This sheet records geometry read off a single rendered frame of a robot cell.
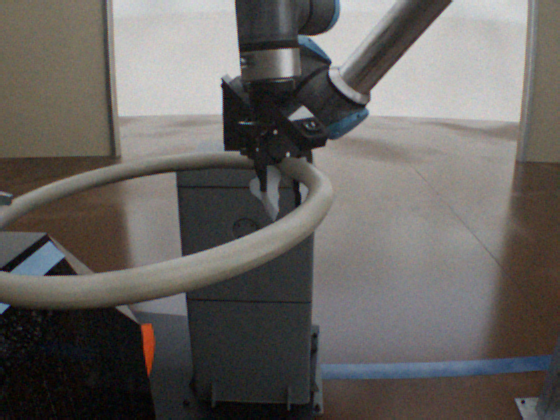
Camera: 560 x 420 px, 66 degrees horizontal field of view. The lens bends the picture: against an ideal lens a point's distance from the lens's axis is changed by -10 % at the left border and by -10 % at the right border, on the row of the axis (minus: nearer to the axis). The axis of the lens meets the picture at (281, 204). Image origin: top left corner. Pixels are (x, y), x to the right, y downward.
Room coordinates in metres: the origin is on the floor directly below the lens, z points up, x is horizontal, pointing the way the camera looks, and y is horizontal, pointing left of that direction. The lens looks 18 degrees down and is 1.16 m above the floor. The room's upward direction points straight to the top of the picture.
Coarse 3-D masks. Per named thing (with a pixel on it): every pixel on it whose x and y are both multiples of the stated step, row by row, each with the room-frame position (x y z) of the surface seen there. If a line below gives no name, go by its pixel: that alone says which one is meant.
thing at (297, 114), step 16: (272, 96) 0.69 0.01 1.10; (288, 96) 0.70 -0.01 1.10; (272, 112) 0.68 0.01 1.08; (288, 112) 0.66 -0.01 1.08; (304, 112) 0.67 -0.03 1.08; (288, 128) 0.64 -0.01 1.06; (304, 128) 0.63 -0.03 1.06; (320, 128) 0.63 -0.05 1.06; (304, 144) 0.62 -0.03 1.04; (320, 144) 0.63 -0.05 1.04
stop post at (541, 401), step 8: (552, 360) 1.15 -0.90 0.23; (552, 368) 1.13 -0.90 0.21; (552, 376) 1.11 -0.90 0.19; (544, 384) 1.15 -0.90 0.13; (552, 384) 1.10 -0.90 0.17; (544, 392) 1.13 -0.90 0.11; (552, 392) 1.08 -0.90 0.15; (520, 400) 1.21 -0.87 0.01; (528, 400) 1.20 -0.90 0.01; (536, 400) 1.20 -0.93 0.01; (544, 400) 1.11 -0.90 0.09; (552, 400) 1.08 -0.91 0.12; (520, 408) 1.17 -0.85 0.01; (528, 408) 1.16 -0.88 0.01; (536, 408) 1.15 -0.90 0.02; (544, 408) 1.10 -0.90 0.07; (552, 408) 1.08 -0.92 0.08; (528, 416) 1.12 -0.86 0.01; (536, 416) 1.12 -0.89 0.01; (544, 416) 1.08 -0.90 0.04; (552, 416) 1.08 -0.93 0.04
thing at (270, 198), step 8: (272, 168) 0.68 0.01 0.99; (272, 176) 0.68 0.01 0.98; (280, 176) 0.69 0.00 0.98; (256, 184) 0.71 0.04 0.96; (272, 184) 0.68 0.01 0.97; (256, 192) 0.71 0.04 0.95; (264, 192) 0.68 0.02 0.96; (272, 192) 0.68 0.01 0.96; (264, 200) 0.68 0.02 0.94; (272, 200) 0.68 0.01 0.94; (264, 208) 0.69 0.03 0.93; (272, 208) 0.68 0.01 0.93; (272, 216) 0.69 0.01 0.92
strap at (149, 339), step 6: (144, 324) 1.75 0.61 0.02; (150, 324) 1.75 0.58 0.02; (144, 330) 1.70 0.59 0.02; (150, 330) 1.71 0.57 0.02; (144, 336) 1.66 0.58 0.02; (150, 336) 1.66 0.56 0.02; (144, 342) 1.61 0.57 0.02; (150, 342) 1.62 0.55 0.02; (144, 348) 1.57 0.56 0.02; (150, 348) 1.57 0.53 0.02; (150, 354) 1.53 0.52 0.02; (150, 360) 1.49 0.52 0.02; (150, 366) 1.45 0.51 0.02
